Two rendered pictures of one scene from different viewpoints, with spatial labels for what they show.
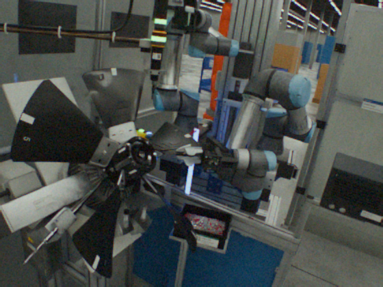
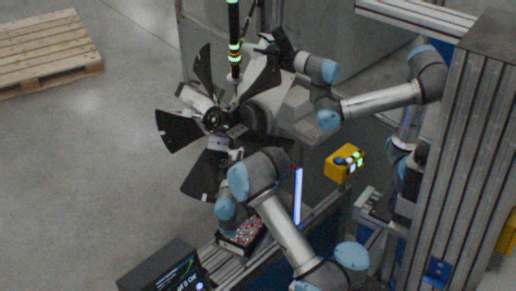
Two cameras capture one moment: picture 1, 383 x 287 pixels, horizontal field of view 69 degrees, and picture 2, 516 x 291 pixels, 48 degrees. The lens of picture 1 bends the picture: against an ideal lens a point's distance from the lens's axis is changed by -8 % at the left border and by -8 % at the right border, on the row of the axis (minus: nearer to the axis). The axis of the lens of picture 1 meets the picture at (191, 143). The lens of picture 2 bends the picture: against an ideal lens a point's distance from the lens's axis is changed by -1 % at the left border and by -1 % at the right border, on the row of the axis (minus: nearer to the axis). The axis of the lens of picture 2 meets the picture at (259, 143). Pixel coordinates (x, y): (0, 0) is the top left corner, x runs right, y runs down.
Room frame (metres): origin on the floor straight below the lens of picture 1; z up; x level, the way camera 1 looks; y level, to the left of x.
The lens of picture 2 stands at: (1.59, -1.64, 2.78)
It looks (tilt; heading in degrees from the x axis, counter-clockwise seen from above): 41 degrees down; 107
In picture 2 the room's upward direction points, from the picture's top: 1 degrees counter-clockwise
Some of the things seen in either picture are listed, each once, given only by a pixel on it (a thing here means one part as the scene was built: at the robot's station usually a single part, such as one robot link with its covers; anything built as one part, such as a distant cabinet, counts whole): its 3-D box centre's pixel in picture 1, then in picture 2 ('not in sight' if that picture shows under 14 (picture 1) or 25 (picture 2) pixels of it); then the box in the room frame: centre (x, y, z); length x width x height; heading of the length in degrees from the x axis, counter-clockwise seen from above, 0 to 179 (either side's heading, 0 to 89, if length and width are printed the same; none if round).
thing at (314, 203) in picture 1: (334, 209); not in sight; (0.97, -0.58, 1.04); 0.24 x 0.03 x 0.03; 63
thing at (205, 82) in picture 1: (225, 76); not in sight; (8.24, -0.65, 0.49); 1.27 x 0.88 x 0.98; 150
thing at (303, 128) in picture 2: not in sight; (307, 130); (1.14, 0.60, 0.87); 0.15 x 0.09 x 0.02; 149
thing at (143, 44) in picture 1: (153, 57); (235, 67); (0.93, 0.15, 1.50); 0.09 x 0.07 x 0.10; 98
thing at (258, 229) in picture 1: (205, 208); (282, 244); (1.21, -0.11, 0.82); 0.90 x 0.04 x 0.08; 63
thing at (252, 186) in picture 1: (249, 182); (230, 218); (1.03, -0.24, 1.07); 0.11 x 0.08 x 0.11; 57
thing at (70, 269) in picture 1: (78, 275); not in sight; (0.92, 0.40, 0.56); 0.19 x 0.04 x 0.04; 63
